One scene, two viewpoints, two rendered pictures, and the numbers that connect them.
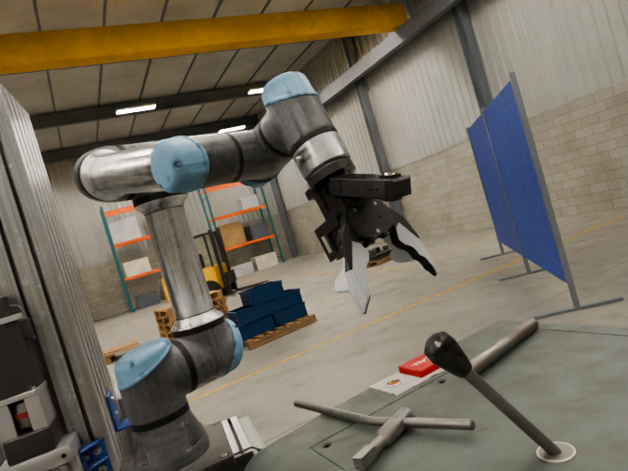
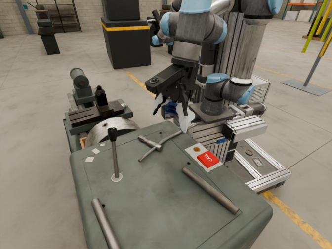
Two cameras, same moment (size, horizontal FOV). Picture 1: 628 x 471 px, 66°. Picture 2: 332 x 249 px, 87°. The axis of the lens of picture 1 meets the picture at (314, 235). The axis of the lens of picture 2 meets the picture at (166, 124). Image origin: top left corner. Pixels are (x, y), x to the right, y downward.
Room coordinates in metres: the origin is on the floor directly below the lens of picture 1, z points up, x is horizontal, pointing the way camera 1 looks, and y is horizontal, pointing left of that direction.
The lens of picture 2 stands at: (0.60, -0.55, 1.74)
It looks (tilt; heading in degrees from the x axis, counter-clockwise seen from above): 36 degrees down; 86
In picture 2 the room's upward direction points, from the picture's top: straight up
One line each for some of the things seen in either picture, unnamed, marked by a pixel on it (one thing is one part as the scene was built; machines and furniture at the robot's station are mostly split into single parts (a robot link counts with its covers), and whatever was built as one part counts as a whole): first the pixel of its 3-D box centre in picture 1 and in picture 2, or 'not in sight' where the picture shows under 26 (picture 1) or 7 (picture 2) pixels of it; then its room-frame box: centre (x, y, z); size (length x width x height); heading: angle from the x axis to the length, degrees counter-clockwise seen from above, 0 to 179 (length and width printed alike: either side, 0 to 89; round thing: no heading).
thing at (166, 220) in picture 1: (178, 263); (248, 51); (1.06, 0.30, 1.54); 0.15 x 0.12 x 0.55; 134
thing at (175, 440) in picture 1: (165, 434); (212, 102); (0.97, 0.40, 1.21); 0.15 x 0.15 x 0.10
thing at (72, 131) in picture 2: not in sight; (99, 114); (0.10, 0.82, 0.90); 0.53 x 0.30 x 0.06; 27
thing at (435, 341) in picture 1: (446, 355); (112, 134); (0.46, -0.09, 1.38); 0.04 x 0.03 x 0.05; 117
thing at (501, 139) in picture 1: (506, 191); not in sight; (6.58, -2.68, 1.18); 4.12 x 0.80 x 2.35; 167
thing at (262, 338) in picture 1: (265, 310); not in sight; (7.59, 1.06, 0.39); 1.20 x 0.80 x 0.79; 124
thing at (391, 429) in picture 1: (384, 437); (149, 142); (0.58, -0.01, 1.27); 0.12 x 0.02 x 0.02; 139
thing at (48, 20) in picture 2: not in sight; (43, 27); (-3.76, 7.75, 0.82); 2.22 x 0.91 x 1.64; 116
